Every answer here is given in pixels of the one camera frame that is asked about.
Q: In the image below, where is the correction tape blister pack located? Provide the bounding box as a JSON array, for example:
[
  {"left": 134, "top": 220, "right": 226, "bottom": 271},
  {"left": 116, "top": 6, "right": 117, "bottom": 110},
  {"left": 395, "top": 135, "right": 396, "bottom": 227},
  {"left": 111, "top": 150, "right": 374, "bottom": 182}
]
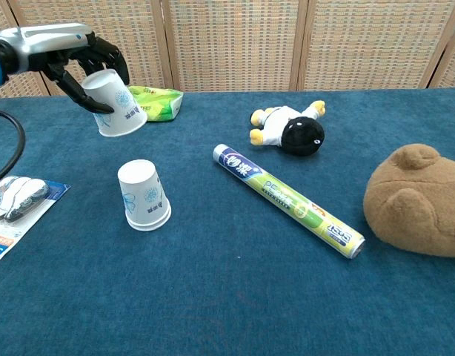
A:
[{"left": 0, "top": 175, "right": 72, "bottom": 263}]

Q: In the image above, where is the brown capybara plush toy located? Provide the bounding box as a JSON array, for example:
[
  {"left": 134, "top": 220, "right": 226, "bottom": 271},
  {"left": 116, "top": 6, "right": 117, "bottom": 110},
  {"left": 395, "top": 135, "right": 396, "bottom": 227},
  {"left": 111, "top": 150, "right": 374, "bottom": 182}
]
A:
[{"left": 362, "top": 143, "right": 455, "bottom": 260}]

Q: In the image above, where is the white paper cup blue print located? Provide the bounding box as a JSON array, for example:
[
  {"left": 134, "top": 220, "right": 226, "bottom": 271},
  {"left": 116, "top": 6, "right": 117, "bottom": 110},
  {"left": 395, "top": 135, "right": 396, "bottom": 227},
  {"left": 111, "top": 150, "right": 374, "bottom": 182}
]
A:
[
  {"left": 81, "top": 68, "right": 149, "bottom": 139},
  {"left": 117, "top": 159, "right": 172, "bottom": 226},
  {"left": 125, "top": 207, "right": 173, "bottom": 233}
]

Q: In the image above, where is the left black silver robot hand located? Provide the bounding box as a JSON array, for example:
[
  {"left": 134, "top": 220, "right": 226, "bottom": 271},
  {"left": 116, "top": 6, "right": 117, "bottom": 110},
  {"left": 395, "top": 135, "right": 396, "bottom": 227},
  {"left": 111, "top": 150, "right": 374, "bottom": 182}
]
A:
[{"left": 0, "top": 22, "right": 131, "bottom": 114}]

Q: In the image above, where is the black white yellow plush toy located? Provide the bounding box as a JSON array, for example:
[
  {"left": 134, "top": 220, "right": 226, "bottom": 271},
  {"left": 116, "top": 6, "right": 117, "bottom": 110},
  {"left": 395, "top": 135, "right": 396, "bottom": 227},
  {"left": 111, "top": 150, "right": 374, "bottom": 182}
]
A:
[{"left": 249, "top": 99, "right": 327, "bottom": 157}]

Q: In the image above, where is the green cling film roll box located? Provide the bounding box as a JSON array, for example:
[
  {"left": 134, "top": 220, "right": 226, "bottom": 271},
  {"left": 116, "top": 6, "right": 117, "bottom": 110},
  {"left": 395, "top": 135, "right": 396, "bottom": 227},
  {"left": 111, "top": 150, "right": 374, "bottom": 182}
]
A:
[{"left": 212, "top": 143, "right": 366, "bottom": 260}]

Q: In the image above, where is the black cable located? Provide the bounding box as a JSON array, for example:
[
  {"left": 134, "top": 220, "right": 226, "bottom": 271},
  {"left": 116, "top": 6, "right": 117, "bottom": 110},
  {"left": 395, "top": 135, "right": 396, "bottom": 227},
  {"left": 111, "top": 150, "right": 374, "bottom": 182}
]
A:
[{"left": 0, "top": 106, "right": 27, "bottom": 187}]

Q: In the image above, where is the blue carpet table mat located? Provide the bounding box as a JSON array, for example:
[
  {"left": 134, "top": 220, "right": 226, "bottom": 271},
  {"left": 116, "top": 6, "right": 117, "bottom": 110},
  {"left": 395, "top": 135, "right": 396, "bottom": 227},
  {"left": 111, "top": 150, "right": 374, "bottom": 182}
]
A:
[{"left": 0, "top": 88, "right": 455, "bottom": 356}]

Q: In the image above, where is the green tissue pack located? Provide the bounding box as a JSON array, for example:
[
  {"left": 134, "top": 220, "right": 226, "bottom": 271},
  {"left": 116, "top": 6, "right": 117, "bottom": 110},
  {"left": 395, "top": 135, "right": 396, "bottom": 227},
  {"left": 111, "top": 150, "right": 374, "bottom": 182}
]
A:
[{"left": 127, "top": 85, "right": 185, "bottom": 123}]

